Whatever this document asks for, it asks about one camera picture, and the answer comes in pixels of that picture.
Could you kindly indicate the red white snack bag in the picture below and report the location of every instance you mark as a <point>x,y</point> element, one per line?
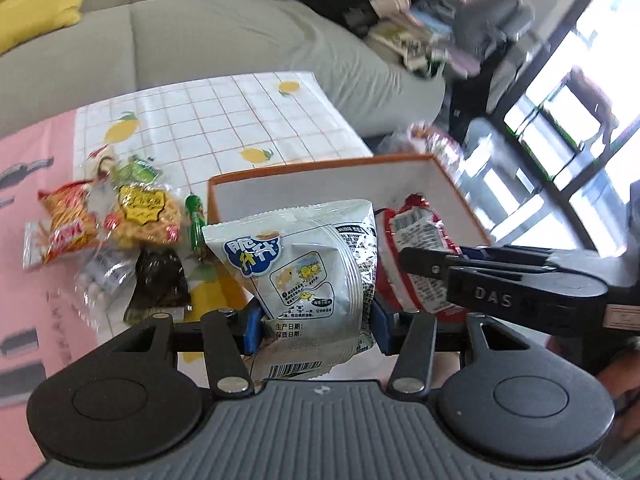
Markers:
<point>412,249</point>

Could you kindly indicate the white blue snack bag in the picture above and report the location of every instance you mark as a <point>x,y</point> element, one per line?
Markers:
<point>312,269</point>

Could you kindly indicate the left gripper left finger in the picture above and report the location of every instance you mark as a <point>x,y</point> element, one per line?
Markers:
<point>227,374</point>

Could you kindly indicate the beige sofa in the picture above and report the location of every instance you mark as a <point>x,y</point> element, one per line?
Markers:
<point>122,46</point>

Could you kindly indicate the grey office chair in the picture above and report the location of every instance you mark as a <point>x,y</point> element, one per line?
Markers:
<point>482,33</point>

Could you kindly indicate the clear white candy packet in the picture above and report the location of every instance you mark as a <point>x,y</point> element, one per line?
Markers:
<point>103,277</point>

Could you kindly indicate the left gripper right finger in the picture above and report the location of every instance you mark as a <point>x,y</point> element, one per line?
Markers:
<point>409,336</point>

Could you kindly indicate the checkered lemon pink tablecloth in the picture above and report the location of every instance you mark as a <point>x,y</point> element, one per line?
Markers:
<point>190,131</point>

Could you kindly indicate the orange noodle snack bag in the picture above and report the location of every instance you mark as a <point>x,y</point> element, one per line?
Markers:
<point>70,227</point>

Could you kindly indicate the orange white storage box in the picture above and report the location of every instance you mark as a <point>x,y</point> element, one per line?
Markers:
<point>384,181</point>

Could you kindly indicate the dark seaweed snack packet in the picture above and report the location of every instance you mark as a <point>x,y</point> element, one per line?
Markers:
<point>161,286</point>

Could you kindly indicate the green sausage stick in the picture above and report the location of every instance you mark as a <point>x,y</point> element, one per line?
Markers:
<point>195,214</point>

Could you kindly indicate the yellow waffle snack bag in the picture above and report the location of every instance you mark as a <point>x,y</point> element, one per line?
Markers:
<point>144,214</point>

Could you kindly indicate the green small snack packet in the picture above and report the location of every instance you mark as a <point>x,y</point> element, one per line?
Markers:
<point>135,170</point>

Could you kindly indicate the pile of books and bags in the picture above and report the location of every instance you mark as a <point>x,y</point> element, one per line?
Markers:
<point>414,47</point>

